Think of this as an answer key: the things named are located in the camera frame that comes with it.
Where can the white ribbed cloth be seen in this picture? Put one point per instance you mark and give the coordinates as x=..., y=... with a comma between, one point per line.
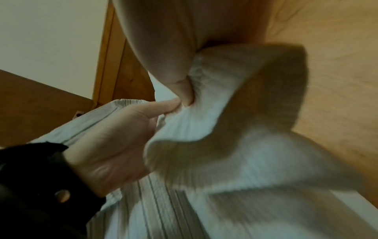
x=236, y=130

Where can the person's left forearm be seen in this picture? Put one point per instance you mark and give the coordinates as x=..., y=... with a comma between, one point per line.
x=35, y=191

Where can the person's left hand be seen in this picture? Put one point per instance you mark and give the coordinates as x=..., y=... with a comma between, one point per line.
x=112, y=144

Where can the wooden door frame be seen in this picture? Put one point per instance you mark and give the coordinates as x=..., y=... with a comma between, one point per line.
x=107, y=58

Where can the dark brown wooden furniture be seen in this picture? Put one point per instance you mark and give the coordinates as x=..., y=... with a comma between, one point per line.
x=38, y=109

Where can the person's right hand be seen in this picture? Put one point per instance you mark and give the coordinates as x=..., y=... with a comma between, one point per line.
x=165, y=35

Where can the grey striped white fabric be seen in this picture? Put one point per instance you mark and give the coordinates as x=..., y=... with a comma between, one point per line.
x=165, y=210

